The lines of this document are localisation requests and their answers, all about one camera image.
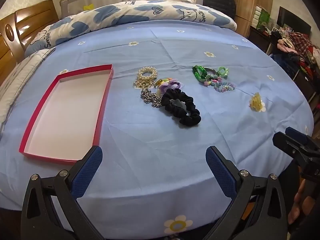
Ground blue heart printed duvet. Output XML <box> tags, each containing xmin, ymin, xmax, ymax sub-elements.
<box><xmin>25</xmin><ymin>0</ymin><xmax>237</xmax><ymax>55</ymax></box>

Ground light green bow hair tie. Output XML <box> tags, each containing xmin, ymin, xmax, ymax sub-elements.
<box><xmin>215</xmin><ymin>66</ymin><xmax>229</xmax><ymax>77</ymax></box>

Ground silver chain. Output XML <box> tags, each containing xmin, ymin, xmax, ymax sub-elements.
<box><xmin>140</xmin><ymin>89</ymin><xmax>163</xmax><ymax>108</ymax></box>

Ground purple flower hair clip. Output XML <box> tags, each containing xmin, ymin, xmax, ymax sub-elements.
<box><xmin>157</xmin><ymin>84</ymin><xmax>177</xmax><ymax>97</ymax></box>

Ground red cardboard box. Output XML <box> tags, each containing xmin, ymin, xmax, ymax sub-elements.
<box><xmin>19</xmin><ymin>64</ymin><xmax>114</xmax><ymax>165</ymax></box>

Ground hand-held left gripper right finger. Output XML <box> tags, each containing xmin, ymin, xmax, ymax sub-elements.
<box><xmin>200</xmin><ymin>145</ymin><xmax>288</xmax><ymax>240</ymax></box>

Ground black scrunchie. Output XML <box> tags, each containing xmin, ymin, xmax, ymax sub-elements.
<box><xmin>160</xmin><ymin>88</ymin><xmax>202</xmax><ymax>127</ymax></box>

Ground wooden headboard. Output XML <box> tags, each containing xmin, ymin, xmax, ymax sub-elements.
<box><xmin>0</xmin><ymin>0</ymin><xmax>60</xmax><ymax>85</ymax></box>

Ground pastel bead bracelet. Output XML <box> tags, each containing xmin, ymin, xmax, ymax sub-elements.
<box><xmin>214</xmin><ymin>81</ymin><xmax>236</xmax><ymax>93</ymax></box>

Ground dark cabinet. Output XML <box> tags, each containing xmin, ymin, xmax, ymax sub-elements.
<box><xmin>247</xmin><ymin>26</ymin><xmax>320</xmax><ymax>105</ymax></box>

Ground grey white pillow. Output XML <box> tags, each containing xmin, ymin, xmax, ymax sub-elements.
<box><xmin>0</xmin><ymin>47</ymin><xmax>57</xmax><ymax>130</ymax></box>

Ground pile of clothes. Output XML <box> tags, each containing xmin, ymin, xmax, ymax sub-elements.
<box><xmin>270</xmin><ymin>30</ymin><xmax>320</xmax><ymax>75</ymax></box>

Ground green bead bracelet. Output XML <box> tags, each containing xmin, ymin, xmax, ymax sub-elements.
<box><xmin>192</xmin><ymin>65</ymin><xmax>209</xmax><ymax>81</ymax></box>

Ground blue floral bed sheet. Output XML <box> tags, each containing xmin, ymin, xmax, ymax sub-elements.
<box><xmin>0</xmin><ymin>17</ymin><xmax>315</xmax><ymax>240</ymax></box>

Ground person's right hand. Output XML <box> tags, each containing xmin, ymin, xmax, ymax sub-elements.
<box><xmin>287</xmin><ymin>180</ymin><xmax>309</xmax><ymax>225</ymax></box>

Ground pearl bracelet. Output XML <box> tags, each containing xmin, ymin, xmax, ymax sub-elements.
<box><xmin>137</xmin><ymin>67</ymin><xmax>158</xmax><ymax>80</ymax></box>

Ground gold flower brooch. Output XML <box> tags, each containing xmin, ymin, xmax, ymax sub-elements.
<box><xmin>133</xmin><ymin>79</ymin><xmax>153</xmax><ymax>90</ymax></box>

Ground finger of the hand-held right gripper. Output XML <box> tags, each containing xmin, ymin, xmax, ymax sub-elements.
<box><xmin>286</xmin><ymin>127</ymin><xmax>320</xmax><ymax>150</ymax></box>
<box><xmin>272</xmin><ymin>131</ymin><xmax>320</xmax><ymax>164</ymax></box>

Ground black television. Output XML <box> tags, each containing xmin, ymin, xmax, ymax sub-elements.
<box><xmin>277</xmin><ymin>6</ymin><xmax>312</xmax><ymax>35</ymax></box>

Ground dark bangle bracelet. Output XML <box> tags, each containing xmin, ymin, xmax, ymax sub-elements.
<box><xmin>204</xmin><ymin>67</ymin><xmax>220</xmax><ymax>79</ymax></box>

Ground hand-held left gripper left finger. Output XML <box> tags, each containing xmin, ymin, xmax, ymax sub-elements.
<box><xmin>20</xmin><ymin>145</ymin><xmax>105</xmax><ymax>240</ymax></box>

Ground black puffer jacket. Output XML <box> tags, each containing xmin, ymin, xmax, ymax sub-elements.
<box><xmin>203</xmin><ymin>0</ymin><xmax>237</xmax><ymax>20</ymax></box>

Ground colourful bead bracelet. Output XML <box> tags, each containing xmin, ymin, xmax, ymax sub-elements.
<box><xmin>203</xmin><ymin>76</ymin><xmax>223</xmax><ymax>87</ymax></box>

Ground yellow claw hair clip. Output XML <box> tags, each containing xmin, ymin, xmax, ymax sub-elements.
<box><xmin>249</xmin><ymin>92</ymin><xmax>266</xmax><ymax>112</ymax></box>

